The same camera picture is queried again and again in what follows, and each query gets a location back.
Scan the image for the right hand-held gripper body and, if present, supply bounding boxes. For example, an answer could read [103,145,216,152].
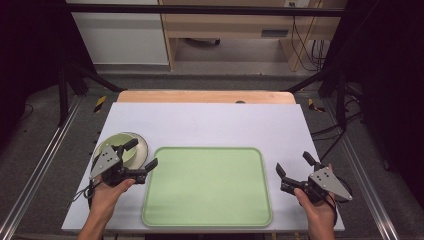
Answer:
[280,166,354,205]

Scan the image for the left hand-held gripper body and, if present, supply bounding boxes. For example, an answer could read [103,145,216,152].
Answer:
[88,143,148,188]

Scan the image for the green bowl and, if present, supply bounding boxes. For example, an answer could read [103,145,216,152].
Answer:
[98,132,138,165]

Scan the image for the person's right hand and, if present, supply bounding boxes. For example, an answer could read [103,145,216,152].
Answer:
[293,162,338,228]

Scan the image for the person's left hand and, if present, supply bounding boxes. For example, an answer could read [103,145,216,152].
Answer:
[89,178,137,221]

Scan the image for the cream plate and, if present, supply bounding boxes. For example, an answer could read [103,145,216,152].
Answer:
[93,131,150,171]

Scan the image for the yellow black striped tape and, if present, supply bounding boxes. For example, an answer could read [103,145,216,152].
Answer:
[306,97,327,114]
[93,95,108,114]

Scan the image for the light green tray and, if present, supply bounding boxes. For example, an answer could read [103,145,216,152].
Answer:
[141,146,274,229]

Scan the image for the white board table cover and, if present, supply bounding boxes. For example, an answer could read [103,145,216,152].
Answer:
[61,102,346,234]

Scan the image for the black metal stand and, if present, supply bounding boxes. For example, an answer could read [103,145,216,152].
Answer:
[285,65,348,132]
[57,59,125,128]

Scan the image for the wooden table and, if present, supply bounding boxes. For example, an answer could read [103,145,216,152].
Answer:
[116,89,297,105]

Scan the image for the white cabinet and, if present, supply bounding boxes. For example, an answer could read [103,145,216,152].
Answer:
[65,0,170,66]

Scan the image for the black curtain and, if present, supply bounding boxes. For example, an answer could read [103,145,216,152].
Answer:
[323,0,424,203]
[0,0,98,148]

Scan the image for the dark object under desk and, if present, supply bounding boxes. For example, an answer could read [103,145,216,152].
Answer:
[182,37,222,48]

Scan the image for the wooden desk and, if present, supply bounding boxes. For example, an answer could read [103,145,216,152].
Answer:
[157,0,348,72]

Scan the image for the right hand-held gripper cable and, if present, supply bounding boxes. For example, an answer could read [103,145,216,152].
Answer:
[326,182,354,228]

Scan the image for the hand-held gripper cable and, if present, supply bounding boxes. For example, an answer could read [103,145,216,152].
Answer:
[326,182,354,228]
[70,179,98,209]

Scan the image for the left hand-held gripper cable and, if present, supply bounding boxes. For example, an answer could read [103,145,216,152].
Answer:
[70,179,98,209]

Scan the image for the black floor cables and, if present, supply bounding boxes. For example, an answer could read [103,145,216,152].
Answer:
[310,83,365,163]

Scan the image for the aluminium floor rail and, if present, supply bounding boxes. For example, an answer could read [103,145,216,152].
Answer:
[323,99,402,240]
[0,95,84,240]

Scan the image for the black hanging cables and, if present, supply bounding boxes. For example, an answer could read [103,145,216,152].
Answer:
[291,14,327,73]

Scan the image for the yellow cable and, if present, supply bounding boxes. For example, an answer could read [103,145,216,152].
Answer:
[293,0,325,72]

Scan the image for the black horizontal frame bar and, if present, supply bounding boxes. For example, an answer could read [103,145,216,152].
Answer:
[65,2,348,18]

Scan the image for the white wall socket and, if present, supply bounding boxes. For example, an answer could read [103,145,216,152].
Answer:
[283,0,312,8]

